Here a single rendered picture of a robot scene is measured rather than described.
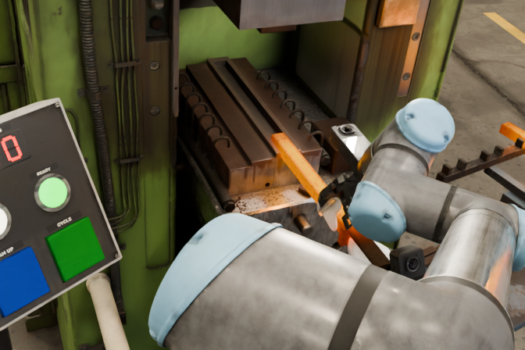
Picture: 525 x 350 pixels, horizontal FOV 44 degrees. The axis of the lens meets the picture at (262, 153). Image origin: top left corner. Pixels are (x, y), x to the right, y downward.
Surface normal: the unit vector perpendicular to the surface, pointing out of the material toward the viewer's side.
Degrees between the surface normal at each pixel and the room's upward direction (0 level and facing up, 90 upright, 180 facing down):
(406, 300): 10
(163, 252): 90
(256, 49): 90
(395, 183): 23
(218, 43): 90
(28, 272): 60
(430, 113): 29
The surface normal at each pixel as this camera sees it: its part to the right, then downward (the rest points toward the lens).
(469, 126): 0.08, -0.82
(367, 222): -0.46, 0.72
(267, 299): -0.20, -0.38
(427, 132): 0.27, -0.45
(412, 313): 0.24, -0.70
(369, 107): 0.39, 0.55
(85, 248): 0.68, -0.04
